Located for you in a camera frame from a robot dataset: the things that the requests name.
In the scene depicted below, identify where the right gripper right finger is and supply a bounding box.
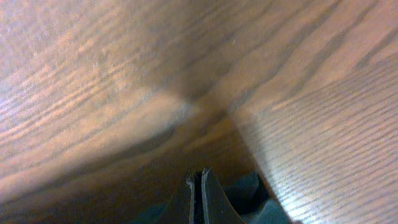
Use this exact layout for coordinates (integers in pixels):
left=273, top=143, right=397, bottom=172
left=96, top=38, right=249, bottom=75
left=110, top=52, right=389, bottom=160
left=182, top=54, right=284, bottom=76
left=201, top=169, right=244, bottom=224

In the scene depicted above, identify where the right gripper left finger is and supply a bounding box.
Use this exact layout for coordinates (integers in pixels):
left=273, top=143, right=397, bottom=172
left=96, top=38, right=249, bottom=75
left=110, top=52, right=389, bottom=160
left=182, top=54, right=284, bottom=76
left=164, top=176, right=195, bottom=224

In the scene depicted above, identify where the black t-shirt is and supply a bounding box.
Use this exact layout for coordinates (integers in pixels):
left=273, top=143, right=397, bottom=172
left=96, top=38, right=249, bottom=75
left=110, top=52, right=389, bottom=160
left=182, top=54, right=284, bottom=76
left=131, top=171, right=290, bottom=224

